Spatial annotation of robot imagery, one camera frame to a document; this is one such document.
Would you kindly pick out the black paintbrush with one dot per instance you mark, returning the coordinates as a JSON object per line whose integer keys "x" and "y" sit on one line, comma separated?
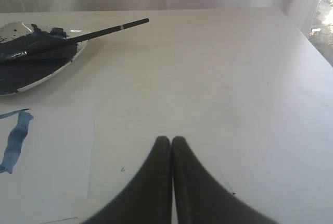
{"x": 34, "y": 49}

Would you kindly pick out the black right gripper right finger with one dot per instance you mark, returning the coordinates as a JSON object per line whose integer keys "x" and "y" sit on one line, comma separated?
{"x": 200, "y": 198}

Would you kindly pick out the white paper sheet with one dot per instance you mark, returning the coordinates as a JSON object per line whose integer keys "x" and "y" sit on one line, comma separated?
{"x": 45, "y": 163}

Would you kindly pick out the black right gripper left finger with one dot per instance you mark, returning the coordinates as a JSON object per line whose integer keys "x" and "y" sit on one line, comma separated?
{"x": 147, "y": 198}

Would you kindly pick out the white square paint plate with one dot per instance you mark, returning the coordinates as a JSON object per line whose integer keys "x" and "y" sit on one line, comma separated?
{"x": 20, "y": 76}

